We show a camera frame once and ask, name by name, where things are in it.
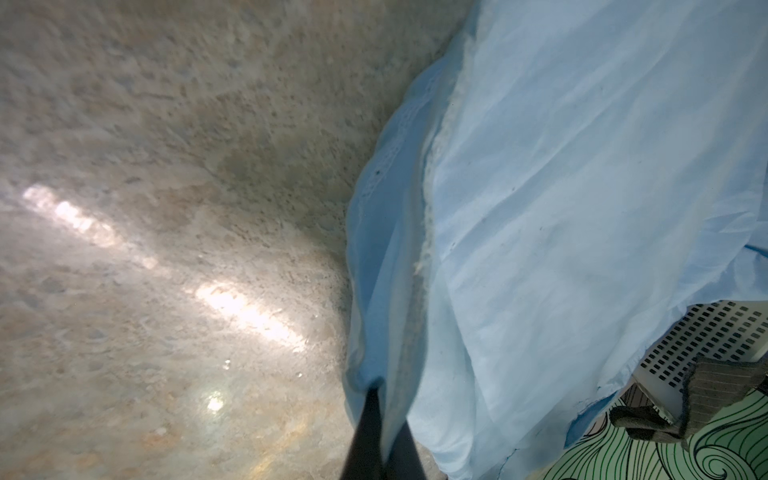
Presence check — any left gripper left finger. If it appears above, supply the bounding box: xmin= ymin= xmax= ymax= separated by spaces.
xmin=340 ymin=389 xmax=384 ymax=480

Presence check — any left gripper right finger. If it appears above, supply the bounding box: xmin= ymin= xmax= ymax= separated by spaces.
xmin=384 ymin=423 xmax=427 ymax=480

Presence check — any light blue long sleeve shirt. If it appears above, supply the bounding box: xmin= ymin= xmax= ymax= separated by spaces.
xmin=344 ymin=1 xmax=767 ymax=479

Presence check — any dark grey striped shirt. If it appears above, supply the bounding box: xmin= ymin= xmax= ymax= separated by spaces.
xmin=609 ymin=357 xmax=767 ymax=446

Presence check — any white perforated plastic basket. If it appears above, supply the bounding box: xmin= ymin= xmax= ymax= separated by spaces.
xmin=633 ymin=300 xmax=767 ymax=421

